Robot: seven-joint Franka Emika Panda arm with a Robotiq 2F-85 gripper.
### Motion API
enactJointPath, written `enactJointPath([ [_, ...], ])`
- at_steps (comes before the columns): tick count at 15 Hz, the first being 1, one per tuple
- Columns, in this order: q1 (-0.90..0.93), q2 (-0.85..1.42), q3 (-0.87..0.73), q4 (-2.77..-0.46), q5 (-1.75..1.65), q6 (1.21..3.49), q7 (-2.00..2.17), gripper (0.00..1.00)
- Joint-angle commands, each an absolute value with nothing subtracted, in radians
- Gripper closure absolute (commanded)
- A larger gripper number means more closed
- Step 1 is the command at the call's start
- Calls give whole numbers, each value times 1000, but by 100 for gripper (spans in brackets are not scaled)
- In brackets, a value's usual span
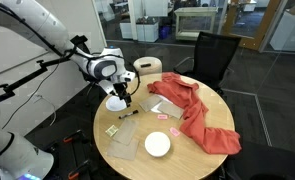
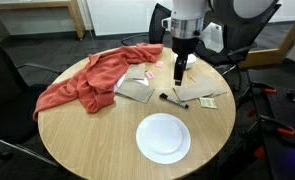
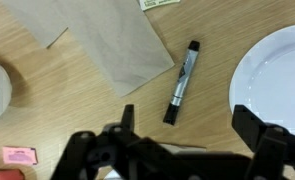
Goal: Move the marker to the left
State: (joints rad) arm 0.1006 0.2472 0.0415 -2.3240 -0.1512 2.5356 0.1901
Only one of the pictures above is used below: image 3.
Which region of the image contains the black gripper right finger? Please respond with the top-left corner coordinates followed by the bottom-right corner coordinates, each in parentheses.
top-left (231, 104), bottom-right (295, 180)

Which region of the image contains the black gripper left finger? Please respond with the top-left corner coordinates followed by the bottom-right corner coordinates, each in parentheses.
top-left (50, 104), bottom-right (175, 180)

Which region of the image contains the black and silver marker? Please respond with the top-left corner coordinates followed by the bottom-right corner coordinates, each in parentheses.
top-left (162, 40), bottom-right (201, 127)

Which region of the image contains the pink sugar packet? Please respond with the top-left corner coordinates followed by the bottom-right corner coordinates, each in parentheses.
top-left (1, 145), bottom-right (39, 167)

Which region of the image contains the white round plate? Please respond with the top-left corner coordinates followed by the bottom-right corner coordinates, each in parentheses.
top-left (228, 23), bottom-right (295, 138)

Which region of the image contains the red cloth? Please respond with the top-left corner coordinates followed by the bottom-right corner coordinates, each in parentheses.
top-left (0, 168), bottom-right (25, 180)

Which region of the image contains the pale yellow packet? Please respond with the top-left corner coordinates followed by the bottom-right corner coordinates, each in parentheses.
top-left (138, 0), bottom-right (181, 12)

